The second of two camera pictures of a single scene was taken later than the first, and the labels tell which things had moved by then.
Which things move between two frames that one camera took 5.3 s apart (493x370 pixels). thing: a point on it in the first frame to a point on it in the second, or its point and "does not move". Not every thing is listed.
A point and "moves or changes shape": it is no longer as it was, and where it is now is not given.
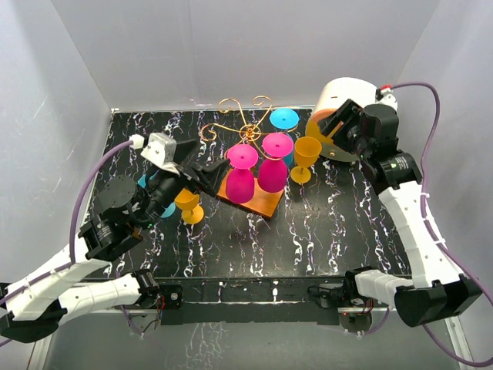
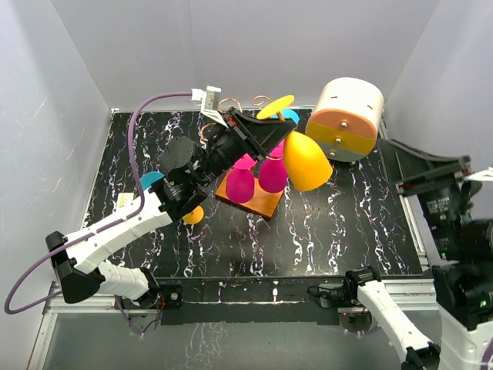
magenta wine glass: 239,182 does not move
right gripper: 348,114 to 415,170
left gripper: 210,176 to 256,136
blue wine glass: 283,119 does not move
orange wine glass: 306,152 moves or changes shape
